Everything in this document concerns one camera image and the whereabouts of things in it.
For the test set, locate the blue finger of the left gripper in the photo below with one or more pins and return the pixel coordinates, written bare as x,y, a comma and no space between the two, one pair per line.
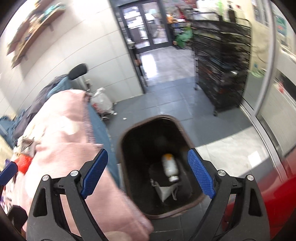
8,173

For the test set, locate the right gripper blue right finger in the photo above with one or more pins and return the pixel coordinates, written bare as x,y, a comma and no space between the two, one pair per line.
203,177

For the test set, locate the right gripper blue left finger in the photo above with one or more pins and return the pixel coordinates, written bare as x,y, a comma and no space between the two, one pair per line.
91,172

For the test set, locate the brown trash bin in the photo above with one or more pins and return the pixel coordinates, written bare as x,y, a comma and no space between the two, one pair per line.
140,150

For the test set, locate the white plastic bottle orange cap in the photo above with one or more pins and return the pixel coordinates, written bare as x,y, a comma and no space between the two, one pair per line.
170,167

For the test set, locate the white crumpled paper in bin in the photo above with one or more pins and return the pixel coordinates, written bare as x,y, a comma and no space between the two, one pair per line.
164,192

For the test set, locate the pink polka dot bedspread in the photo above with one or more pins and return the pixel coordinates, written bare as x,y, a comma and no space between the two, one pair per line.
65,141

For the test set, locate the grey blue massage bed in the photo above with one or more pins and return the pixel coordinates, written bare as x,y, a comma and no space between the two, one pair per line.
11,130

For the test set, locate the white plastic bag on floor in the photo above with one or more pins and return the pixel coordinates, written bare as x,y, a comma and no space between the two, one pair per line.
101,102

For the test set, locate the glass entrance door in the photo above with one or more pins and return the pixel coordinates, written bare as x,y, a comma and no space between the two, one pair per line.
146,24

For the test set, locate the black wire shelf rack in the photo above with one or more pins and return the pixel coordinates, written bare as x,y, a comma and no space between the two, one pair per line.
222,51

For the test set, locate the wooden wall shelf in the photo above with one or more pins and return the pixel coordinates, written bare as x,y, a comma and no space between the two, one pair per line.
41,17

